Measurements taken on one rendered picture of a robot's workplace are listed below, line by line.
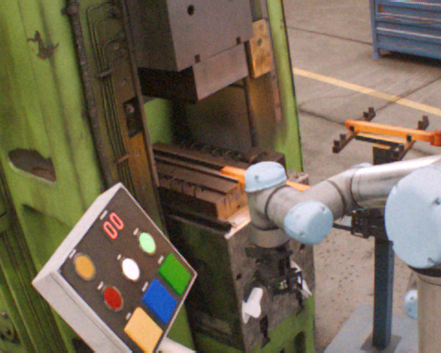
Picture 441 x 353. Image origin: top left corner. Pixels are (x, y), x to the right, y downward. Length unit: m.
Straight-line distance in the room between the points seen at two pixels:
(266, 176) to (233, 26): 0.61
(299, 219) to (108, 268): 0.41
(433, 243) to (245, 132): 1.36
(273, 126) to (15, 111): 0.84
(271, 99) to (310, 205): 1.01
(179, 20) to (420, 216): 0.92
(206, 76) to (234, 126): 0.49
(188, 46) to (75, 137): 0.35
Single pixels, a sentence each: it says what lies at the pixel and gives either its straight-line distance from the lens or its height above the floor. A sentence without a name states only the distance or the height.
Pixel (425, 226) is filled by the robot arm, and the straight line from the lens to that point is 0.77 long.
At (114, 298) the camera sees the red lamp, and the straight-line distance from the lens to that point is 1.27.
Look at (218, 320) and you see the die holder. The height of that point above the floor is 0.54.
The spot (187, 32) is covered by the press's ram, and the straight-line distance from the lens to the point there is 1.56.
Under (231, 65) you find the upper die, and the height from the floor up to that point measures 1.32.
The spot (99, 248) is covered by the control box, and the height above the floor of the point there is 1.16.
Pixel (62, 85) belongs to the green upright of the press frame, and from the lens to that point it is 1.50.
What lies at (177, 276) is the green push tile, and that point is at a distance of 1.44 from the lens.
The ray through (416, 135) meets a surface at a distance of 2.04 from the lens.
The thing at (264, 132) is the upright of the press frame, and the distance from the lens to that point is 2.08.
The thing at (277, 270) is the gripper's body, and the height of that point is 1.09.
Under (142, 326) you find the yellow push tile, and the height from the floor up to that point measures 1.02.
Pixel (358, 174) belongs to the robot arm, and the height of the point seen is 1.29.
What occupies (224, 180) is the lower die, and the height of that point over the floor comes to 0.99.
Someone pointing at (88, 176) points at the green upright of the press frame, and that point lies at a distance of 1.59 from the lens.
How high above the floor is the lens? 1.83
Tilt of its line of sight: 27 degrees down
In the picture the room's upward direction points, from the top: 9 degrees counter-clockwise
